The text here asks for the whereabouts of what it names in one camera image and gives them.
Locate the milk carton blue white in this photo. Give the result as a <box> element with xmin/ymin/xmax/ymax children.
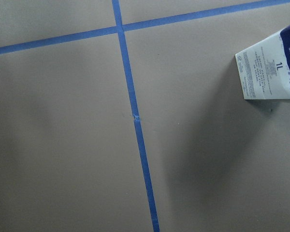
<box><xmin>235</xmin><ymin>25</ymin><xmax>290</xmax><ymax>100</ymax></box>

